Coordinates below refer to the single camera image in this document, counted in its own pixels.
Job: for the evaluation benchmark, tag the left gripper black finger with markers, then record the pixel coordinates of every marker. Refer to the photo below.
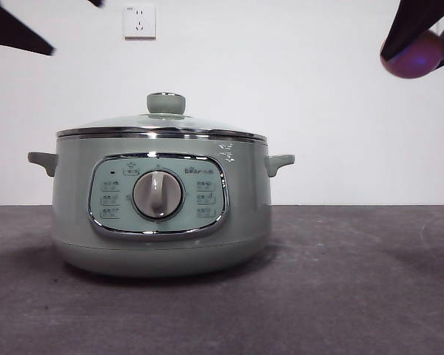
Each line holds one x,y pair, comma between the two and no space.
11,26
97,2

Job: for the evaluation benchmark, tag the white wall socket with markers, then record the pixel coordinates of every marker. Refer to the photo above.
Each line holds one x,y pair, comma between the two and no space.
140,22

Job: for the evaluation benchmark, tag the brown egg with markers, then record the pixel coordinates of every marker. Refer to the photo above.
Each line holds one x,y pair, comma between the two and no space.
416,61

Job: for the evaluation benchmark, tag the glass lid with green knob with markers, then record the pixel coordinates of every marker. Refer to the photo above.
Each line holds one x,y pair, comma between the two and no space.
165,104

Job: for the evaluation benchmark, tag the green electric cooking pot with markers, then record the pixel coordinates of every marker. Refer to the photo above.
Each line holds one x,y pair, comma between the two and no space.
163,259

